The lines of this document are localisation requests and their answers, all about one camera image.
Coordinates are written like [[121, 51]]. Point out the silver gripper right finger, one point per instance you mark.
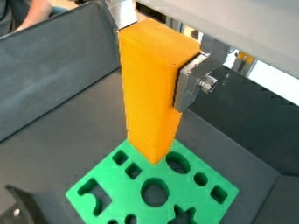
[[194, 78]]

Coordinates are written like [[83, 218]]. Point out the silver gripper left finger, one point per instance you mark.
[[121, 12]]

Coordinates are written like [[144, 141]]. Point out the green shape sorter board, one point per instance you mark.
[[128, 191]]

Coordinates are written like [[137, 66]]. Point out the person forearm in background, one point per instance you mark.
[[40, 10]]

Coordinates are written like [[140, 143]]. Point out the dark grey bin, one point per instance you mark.
[[61, 122]]

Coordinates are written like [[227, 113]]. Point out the black bracket with screw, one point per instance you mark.
[[24, 212]]

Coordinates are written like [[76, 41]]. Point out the orange rectangular block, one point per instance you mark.
[[153, 51]]

